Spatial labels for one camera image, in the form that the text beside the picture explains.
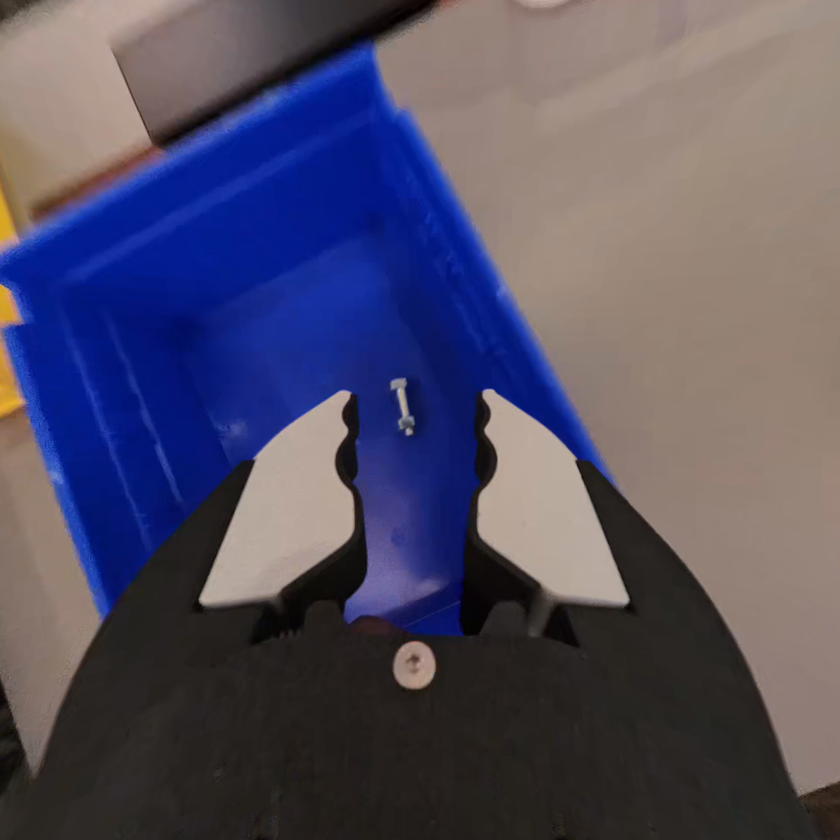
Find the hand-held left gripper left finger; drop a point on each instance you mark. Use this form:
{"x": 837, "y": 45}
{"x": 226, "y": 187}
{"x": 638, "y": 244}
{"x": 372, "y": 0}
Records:
{"x": 289, "y": 512}

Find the blue plastic bin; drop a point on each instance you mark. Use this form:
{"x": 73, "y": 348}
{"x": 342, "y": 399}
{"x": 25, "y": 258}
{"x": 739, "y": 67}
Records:
{"x": 262, "y": 295}

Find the steel bolt with nut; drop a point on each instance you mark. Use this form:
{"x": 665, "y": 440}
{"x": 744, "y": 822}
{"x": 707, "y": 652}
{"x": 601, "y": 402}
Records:
{"x": 402, "y": 407}

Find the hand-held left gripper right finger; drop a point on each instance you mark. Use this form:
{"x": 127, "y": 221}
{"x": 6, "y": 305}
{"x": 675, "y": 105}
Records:
{"x": 544, "y": 512}

